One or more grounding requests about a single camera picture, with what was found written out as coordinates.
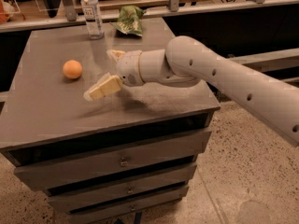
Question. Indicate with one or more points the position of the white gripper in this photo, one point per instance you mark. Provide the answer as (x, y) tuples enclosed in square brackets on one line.
[(129, 67)]

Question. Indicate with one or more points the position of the orange fruit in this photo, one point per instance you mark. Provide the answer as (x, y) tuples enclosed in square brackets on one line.
[(72, 69)]

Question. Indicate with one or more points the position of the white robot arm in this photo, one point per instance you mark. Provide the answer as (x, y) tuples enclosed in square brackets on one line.
[(185, 61)]

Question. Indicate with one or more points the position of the clear plastic water bottle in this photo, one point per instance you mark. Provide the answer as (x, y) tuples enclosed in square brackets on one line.
[(92, 14)]

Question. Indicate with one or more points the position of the green chip bag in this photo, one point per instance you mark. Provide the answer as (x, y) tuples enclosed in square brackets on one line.
[(129, 20)]

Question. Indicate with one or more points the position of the gray drawer cabinet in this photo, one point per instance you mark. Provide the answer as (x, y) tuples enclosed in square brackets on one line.
[(46, 117)]

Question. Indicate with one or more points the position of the top gray drawer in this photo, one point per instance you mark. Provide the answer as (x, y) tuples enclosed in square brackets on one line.
[(89, 165)]

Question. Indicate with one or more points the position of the gray drawer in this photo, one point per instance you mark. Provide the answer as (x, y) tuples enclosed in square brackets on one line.
[(129, 205), (129, 183), (89, 165)]

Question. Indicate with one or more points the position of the orange white object on shelf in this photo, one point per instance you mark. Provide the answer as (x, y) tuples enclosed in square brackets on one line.
[(6, 11)]

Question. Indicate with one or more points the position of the middle gray drawer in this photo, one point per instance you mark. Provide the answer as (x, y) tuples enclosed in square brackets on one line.
[(129, 183)]

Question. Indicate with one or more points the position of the bottom gray drawer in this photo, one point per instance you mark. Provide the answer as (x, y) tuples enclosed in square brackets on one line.
[(129, 205)]

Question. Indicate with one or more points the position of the low metal beam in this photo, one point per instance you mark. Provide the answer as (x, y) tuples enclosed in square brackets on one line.
[(270, 61)]

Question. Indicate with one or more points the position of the metal shelf rail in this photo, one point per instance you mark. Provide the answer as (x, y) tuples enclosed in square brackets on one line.
[(31, 16)]

